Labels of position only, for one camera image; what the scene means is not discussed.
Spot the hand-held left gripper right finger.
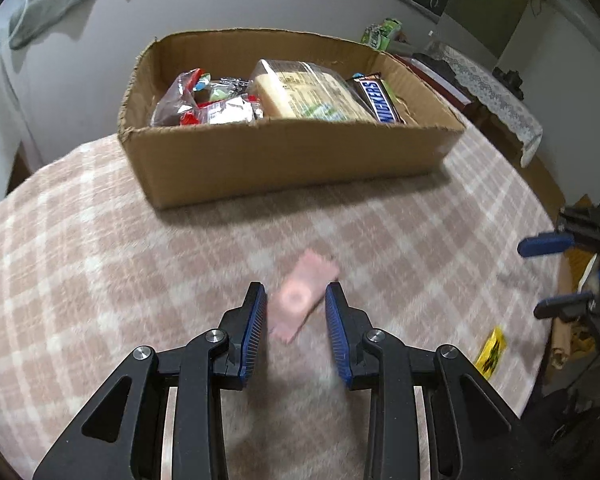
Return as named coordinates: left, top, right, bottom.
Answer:
left=325, top=281, right=536, bottom=480

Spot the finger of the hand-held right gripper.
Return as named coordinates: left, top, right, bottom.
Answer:
left=534, top=294, right=599, bottom=320
left=517, top=232, right=582, bottom=260

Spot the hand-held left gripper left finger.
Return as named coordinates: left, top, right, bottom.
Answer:
left=32, top=281, right=268, bottom=480

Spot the pink snack packet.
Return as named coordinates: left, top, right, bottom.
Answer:
left=271, top=248, right=340, bottom=345

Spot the cardboard box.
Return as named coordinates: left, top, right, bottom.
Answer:
left=117, top=30, right=467, bottom=210

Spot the green rectangular snack packet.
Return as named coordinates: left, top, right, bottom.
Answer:
left=380, top=79, right=406, bottom=111

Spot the red silver snack packet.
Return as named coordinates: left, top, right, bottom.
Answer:
left=180, top=97, right=264, bottom=126

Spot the yellow snack packet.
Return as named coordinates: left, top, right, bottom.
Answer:
left=474, top=326, right=509, bottom=380

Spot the side table with lace cloth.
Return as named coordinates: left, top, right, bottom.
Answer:
left=425, top=40, right=544, bottom=169

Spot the black object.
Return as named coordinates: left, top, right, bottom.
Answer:
left=494, top=66, right=524, bottom=99

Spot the brown chocolate bar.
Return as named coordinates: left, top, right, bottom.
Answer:
left=347, top=72, right=409, bottom=126

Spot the maroon snack packet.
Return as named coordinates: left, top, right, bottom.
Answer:
left=151, top=68, right=204, bottom=127

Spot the clear bag of crackers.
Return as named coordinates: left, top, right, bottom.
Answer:
left=250, top=58, right=379, bottom=124

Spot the green snack bag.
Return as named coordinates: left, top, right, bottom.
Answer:
left=361, top=17, right=405, bottom=51

